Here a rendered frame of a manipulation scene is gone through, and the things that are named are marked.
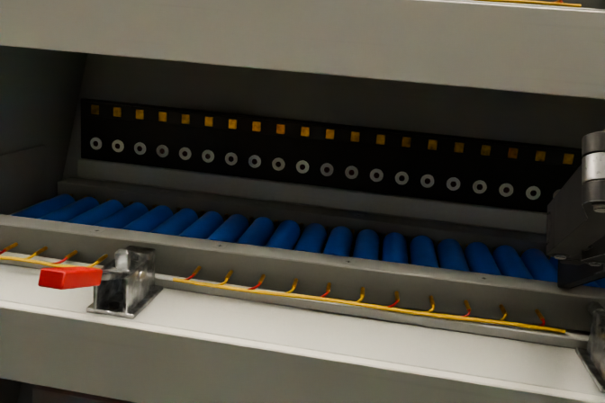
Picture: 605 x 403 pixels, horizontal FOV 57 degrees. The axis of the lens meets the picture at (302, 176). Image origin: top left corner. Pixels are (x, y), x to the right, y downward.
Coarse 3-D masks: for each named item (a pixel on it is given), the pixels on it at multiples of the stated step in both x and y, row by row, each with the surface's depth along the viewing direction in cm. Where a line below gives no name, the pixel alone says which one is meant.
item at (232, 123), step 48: (144, 144) 48; (192, 144) 47; (240, 144) 47; (288, 144) 46; (336, 144) 45; (384, 144) 44; (432, 144) 44; (480, 144) 43; (528, 144) 43; (384, 192) 46; (432, 192) 45
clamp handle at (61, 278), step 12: (120, 252) 31; (120, 264) 31; (48, 276) 24; (60, 276) 24; (72, 276) 25; (84, 276) 26; (96, 276) 27; (108, 276) 28; (120, 276) 30; (60, 288) 24; (72, 288) 25
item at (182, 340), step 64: (0, 192) 44; (256, 192) 47; (320, 192) 46; (0, 320) 30; (64, 320) 30; (128, 320) 30; (192, 320) 30; (256, 320) 31; (320, 320) 32; (384, 320) 32; (64, 384) 31; (128, 384) 30; (192, 384) 29; (256, 384) 29; (320, 384) 28; (384, 384) 27; (448, 384) 27; (512, 384) 27; (576, 384) 27
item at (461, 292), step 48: (0, 240) 36; (48, 240) 36; (96, 240) 35; (144, 240) 35; (192, 240) 36; (240, 288) 33; (288, 288) 34; (336, 288) 34; (384, 288) 33; (432, 288) 33; (480, 288) 33; (528, 288) 32; (576, 288) 33
